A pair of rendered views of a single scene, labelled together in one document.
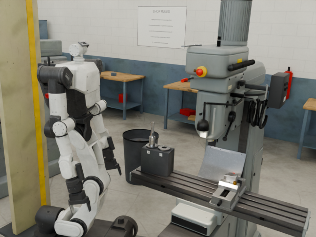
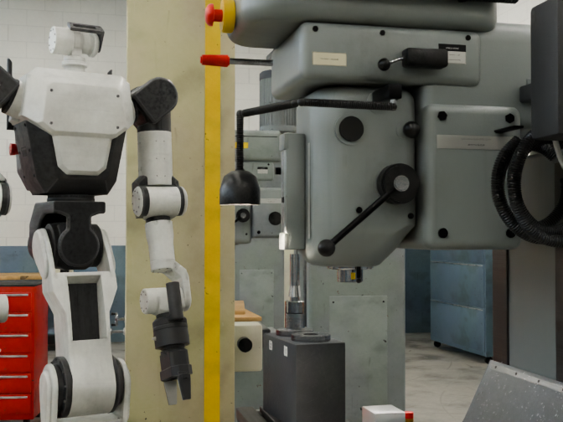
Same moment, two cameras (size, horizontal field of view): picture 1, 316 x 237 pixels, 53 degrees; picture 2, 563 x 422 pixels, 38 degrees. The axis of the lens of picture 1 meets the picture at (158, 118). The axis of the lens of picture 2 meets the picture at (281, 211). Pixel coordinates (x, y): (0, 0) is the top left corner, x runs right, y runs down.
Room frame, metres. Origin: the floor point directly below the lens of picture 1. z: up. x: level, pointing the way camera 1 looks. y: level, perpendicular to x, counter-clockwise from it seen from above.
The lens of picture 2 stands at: (0.84, -1.35, 1.37)
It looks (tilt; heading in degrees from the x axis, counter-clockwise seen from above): 1 degrees up; 46
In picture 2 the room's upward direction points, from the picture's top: straight up
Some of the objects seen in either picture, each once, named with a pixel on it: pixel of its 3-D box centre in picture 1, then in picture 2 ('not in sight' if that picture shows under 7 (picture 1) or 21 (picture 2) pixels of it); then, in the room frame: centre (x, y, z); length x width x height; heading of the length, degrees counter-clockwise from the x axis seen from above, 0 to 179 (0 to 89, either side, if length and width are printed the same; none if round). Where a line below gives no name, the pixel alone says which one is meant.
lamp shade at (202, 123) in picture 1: (202, 124); (240, 187); (1.78, -0.27, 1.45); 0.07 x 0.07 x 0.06
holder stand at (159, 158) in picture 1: (157, 158); (302, 374); (2.19, -0.01, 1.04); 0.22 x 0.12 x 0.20; 67
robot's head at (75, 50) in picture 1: (78, 51); (72, 46); (1.87, 0.48, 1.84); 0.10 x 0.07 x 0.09; 168
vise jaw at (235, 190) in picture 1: (228, 185); not in sight; (1.84, -0.47, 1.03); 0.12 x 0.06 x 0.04; 61
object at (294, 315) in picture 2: (152, 141); (294, 316); (2.21, 0.04, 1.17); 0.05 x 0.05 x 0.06
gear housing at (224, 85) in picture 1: (217, 79); (371, 67); (2.01, -0.37, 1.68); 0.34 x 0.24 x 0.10; 150
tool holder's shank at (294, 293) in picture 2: (152, 129); (294, 277); (2.21, 0.04, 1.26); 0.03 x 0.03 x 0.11
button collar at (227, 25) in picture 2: (201, 71); (227, 16); (1.78, -0.23, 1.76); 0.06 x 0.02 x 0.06; 60
